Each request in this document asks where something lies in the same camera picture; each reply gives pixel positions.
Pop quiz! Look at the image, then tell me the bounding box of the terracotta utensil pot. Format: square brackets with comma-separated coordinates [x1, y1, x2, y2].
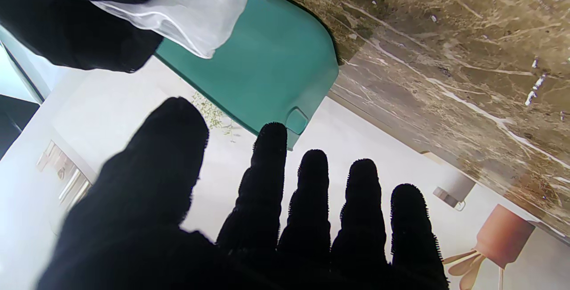
[443, 204, 535, 290]

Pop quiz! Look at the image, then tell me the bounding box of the teal plastic basket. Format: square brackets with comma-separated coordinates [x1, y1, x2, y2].
[154, 0, 340, 150]

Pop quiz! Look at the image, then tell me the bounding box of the translucent white disposable glove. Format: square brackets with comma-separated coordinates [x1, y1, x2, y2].
[91, 0, 261, 59]

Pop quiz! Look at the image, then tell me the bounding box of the black backdrop panel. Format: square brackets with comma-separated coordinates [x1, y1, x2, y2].
[0, 95, 40, 159]

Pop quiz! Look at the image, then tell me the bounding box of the grey mug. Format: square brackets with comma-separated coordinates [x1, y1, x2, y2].
[433, 172, 476, 211]

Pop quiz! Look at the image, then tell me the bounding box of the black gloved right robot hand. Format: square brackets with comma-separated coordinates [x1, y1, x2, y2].
[0, 0, 163, 73]

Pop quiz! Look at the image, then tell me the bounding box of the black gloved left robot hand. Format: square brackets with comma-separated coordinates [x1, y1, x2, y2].
[38, 97, 449, 290]

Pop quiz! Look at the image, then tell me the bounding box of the translucent white diffuser panel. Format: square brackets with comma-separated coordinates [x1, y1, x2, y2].
[0, 25, 67, 103]

